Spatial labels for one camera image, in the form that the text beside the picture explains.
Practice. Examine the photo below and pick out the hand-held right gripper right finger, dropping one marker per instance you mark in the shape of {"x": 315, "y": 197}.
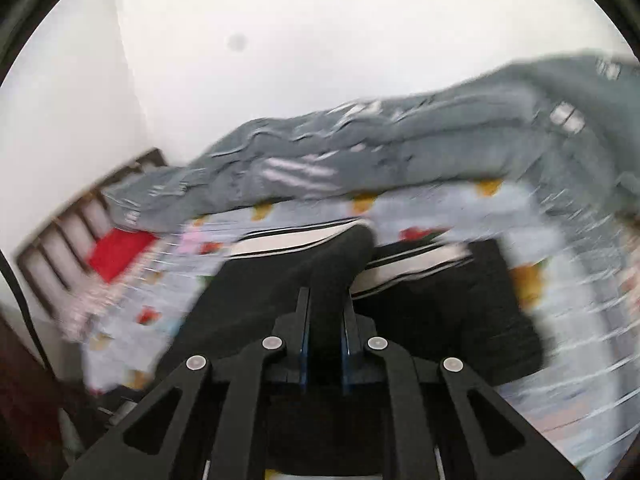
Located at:
{"x": 348, "y": 355}

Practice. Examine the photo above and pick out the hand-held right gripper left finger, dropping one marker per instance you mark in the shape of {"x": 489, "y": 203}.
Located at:
{"x": 304, "y": 355}

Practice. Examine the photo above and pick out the black pants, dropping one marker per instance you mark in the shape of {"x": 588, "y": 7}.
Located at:
{"x": 240, "y": 300}

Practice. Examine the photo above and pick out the small floral bed sheet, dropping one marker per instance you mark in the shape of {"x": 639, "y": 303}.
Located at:
{"x": 130, "y": 295}

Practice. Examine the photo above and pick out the red pillow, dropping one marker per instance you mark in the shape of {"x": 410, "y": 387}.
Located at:
{"x": 122, "y": 255}

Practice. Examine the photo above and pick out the fruit printed bed sheet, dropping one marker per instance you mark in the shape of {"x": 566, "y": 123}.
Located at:
{"x": 575, "y": 360}

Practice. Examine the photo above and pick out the grey floral quilt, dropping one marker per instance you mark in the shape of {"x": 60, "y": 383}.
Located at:
{"x": 425, "y": 135}

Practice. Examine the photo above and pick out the dark wooden headboard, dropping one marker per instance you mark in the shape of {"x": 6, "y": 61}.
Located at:
{"x": 60, "y": 240}

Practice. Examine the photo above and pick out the dark wooden furniture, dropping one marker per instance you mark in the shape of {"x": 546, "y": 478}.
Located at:
{"x": 25, "y": 400}

